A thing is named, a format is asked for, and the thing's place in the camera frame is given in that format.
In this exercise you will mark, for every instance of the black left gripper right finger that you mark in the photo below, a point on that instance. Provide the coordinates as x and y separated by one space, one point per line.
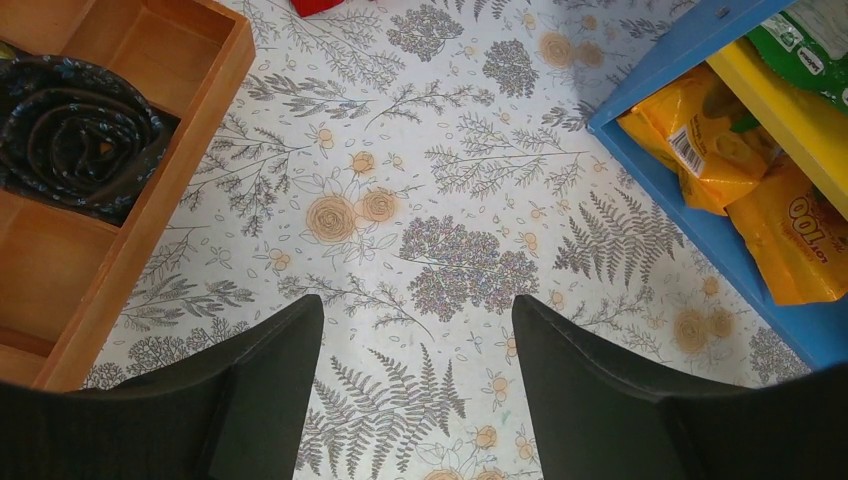
600 411

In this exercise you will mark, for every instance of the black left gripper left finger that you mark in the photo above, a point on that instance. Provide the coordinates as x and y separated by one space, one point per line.
235 410

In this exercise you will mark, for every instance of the orange mango candy bag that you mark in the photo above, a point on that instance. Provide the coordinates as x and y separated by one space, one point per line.
700 130
797 239

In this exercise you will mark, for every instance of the green candy bag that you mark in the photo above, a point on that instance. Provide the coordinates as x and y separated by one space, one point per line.
806 45

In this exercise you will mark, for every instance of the blue yellow pink shelf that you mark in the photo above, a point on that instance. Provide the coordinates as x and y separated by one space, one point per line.
660 41

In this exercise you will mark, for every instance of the orange wooden divided tray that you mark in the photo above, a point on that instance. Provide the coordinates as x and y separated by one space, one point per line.
65 276

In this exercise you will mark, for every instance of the floral table mat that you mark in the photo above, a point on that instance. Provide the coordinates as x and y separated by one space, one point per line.
417 165

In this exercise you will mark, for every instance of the black round object in tray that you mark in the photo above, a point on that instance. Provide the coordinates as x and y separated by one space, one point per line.
77 136

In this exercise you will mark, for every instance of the red cloth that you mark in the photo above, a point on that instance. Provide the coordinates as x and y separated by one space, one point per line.
307 8

